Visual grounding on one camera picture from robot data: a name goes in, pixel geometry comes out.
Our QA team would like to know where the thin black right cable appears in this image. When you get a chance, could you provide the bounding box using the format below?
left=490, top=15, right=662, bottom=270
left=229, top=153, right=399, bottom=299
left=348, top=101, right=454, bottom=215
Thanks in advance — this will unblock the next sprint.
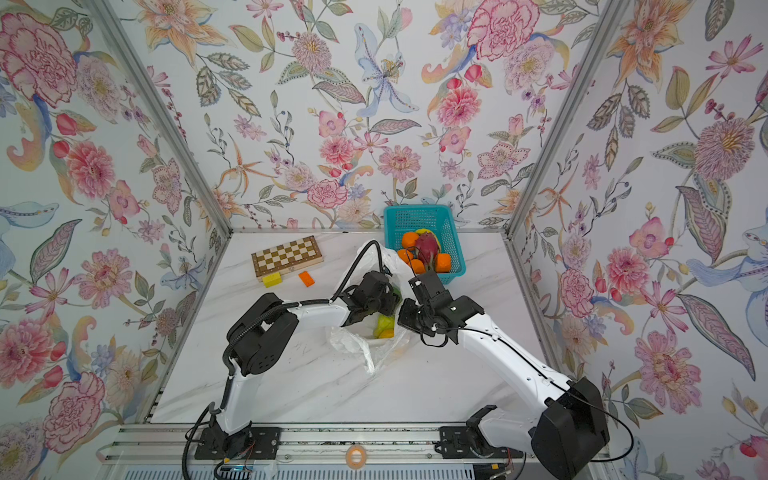
left=416, top=326, right=635, bottom=464

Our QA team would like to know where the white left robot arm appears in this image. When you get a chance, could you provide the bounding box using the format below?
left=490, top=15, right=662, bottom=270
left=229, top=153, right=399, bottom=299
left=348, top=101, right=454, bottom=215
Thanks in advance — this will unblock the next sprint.
left=215, top=271, right=402, bottom=435

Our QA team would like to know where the beige tape roll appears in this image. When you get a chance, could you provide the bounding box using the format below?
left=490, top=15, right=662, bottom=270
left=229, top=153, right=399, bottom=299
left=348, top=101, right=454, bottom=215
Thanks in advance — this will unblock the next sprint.
left=345, top=444, right=367, bottom=470

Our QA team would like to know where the wooden chess board box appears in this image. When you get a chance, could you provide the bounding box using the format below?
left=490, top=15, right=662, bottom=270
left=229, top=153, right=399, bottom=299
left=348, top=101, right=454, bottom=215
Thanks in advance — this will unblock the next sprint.
left=251, top=235, right=324, bottom=281

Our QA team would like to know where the yellow foam block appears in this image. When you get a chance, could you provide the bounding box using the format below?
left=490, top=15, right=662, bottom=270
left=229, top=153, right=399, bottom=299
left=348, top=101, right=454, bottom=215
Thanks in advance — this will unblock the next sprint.
left=261, top=272, right=282, bottom=288

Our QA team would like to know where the black corrugated cable conduit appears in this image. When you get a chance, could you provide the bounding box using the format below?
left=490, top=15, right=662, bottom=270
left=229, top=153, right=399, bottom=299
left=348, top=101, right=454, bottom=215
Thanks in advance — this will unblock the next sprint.
left=181, top=239, right=385, bottom=480

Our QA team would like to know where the aluminium corner post left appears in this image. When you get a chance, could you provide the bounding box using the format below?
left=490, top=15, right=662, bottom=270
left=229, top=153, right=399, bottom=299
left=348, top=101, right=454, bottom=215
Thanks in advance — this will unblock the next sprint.
left=84, top=0, right=233, bottom=241

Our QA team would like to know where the orange fruit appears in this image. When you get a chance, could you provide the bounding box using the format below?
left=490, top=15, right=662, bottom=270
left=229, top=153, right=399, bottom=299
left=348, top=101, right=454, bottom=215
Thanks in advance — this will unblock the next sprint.
left=410, top=258, right=426, bottom=275
left=434, top=253, right=453, bottom=273
left=401, top=232, right=420, bottom=251
left=397, top=249, right=414, bottom=265

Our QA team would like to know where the teal plastic basket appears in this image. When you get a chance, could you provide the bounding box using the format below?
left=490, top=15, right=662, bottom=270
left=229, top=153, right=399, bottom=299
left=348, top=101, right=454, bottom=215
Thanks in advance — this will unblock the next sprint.
left=384, top=204, right=466, bottom=285

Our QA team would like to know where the aluminium corner post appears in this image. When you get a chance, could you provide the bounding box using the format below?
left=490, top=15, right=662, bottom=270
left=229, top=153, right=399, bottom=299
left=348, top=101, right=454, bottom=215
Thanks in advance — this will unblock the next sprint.
left=84, top=0, right=233, bottom=241
left=505, top=1, right=627, bottom=240

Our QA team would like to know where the translucent white plastic bag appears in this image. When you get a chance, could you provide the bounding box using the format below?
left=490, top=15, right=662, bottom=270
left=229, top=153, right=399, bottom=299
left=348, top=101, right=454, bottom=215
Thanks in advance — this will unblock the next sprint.
left=328, top=240, right=415, bottom=376

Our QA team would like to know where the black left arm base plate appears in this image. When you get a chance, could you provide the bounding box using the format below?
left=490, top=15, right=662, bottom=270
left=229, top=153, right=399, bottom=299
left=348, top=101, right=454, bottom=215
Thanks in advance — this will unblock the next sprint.
left=194, top=420, right=282, bottom=460

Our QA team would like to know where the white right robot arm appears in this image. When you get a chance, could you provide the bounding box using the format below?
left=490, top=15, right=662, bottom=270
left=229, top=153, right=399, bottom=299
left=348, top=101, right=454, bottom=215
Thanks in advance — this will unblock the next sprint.
left=397, top=272, right=610, bottom=479

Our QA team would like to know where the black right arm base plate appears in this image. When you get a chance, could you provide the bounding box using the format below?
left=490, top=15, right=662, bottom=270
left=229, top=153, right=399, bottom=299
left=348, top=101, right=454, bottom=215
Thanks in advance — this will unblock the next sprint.
left=434, top=405, right=523, bottom=460

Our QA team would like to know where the orange toy brick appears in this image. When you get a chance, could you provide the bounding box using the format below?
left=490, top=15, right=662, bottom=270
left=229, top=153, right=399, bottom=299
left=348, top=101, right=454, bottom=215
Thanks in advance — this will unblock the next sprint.
left=299, top=271, right=315, bottom=288

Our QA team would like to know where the aluminium corner post right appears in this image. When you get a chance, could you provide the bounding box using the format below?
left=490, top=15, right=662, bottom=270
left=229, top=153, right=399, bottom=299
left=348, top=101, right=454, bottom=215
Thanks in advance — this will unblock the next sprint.
left=505, top=1, right=627, bottom=240

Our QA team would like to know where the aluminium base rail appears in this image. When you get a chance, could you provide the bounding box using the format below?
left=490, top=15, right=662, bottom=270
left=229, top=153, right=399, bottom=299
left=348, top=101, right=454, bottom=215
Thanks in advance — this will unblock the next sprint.
left=97, top=422, right=520, bottom=467

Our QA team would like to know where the red dragon fruit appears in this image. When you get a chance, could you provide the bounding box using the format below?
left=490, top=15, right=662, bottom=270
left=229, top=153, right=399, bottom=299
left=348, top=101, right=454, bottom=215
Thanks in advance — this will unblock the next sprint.
left=416, top=234, right=441, bottom=268

